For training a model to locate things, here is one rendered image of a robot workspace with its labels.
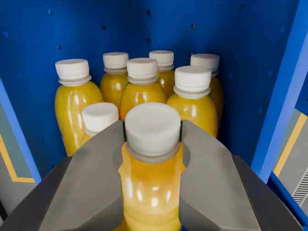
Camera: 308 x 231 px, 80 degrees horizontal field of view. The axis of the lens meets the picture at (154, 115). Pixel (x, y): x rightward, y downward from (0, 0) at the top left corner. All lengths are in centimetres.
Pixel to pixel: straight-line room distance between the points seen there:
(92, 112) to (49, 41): 12
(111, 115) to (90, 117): 2
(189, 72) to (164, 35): 16
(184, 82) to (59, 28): 19
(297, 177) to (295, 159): 24
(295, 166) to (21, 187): 264
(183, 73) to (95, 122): 10
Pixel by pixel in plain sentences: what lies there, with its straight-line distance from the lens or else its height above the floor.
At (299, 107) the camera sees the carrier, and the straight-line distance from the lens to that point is 54.
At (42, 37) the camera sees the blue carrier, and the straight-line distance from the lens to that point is 29.
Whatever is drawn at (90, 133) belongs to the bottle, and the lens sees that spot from 21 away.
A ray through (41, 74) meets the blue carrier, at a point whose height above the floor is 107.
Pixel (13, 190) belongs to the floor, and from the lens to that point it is 251.
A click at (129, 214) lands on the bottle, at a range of 18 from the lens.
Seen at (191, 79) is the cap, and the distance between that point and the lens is 19.
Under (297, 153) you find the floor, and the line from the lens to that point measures 206.
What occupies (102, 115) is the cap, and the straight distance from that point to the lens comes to 20.
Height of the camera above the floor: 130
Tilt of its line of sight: 63 degrees down
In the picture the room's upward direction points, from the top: 177 degrees counter-clockwise
